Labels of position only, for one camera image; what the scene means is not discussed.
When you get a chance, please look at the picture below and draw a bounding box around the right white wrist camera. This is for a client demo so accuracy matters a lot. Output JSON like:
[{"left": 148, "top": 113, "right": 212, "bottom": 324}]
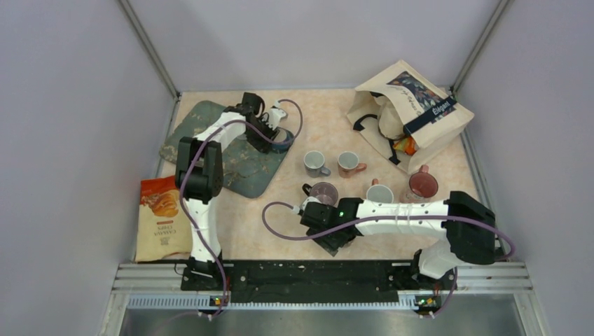
[{"left": 291, "top": 196, "right": 321, "bottom": 216}]

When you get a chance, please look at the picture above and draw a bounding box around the salmon mug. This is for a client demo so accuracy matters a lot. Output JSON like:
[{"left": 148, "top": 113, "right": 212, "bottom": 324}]
[
  {"left": 366, "top": 178, "right": 394, "bottom": 204},
  {"left": 337, "top": 151, "right": 367, "bottom": 179}
]

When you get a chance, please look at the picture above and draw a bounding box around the light blue mug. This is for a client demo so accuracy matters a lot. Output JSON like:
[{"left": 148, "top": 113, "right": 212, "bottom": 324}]
[{"left": 303, "top": 150, "right": 331, "bottom": 178}]

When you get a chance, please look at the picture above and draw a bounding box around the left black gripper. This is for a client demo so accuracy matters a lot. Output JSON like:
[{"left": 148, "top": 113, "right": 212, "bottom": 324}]
[{"left": 246, "top": 117, "right": 279, "bottom": 154}]

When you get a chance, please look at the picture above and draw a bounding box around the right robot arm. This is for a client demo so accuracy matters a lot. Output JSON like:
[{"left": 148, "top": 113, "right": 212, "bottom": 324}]
[{"left": 300, "top": 191, "right": 496, "bottom": 288}]

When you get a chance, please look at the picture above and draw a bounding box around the orange snack packet in bag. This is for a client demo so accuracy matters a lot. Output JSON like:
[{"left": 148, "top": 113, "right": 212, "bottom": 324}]
[{"left": 392, "top": 136, "right": 418, "bottom": 156}]

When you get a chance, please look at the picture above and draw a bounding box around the beige tote bag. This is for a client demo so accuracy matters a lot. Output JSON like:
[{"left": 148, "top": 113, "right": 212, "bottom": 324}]
[{"left": 346, "top": 59, "right": 474, "bottom": 173}]

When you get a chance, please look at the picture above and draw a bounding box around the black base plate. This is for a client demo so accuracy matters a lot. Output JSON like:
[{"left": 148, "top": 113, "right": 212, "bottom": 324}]
[{"left": 181, "top": 260, "right": 454, "bottom": 304}]

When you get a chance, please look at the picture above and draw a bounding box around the cassava chips bag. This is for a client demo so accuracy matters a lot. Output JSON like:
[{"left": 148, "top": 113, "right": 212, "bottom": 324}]
[{"left": 134, "top": 176, "right": 192, "bottom": 263}]

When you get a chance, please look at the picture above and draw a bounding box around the green floral tray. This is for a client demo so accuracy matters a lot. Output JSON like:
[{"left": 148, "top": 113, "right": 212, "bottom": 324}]
[{"left": 159, "top": 100, "right": 288, "bottom": 199}]

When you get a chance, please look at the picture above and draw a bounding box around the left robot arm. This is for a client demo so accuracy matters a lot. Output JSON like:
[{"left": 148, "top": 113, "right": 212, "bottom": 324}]
[{"left": 174, "top": 92, "right": 287, "bottom": 289}]

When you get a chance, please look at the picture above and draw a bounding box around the salmon mug front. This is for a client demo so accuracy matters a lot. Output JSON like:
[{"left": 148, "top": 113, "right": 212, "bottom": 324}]
[{"left": 337, "top": 151, "right": 367, "bottom": 179}]

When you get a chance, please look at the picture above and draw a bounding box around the lilac mug black handle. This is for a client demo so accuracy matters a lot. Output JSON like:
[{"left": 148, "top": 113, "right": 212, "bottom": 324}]
[{"left": 302, "top": 182, "right": 339, "bottom": 206}]

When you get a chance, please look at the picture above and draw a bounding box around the aluminium rail frame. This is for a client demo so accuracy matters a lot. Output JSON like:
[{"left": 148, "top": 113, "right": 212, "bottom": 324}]
[{"left": 99, "top": 260, "right": 552, "bottom": 335}]

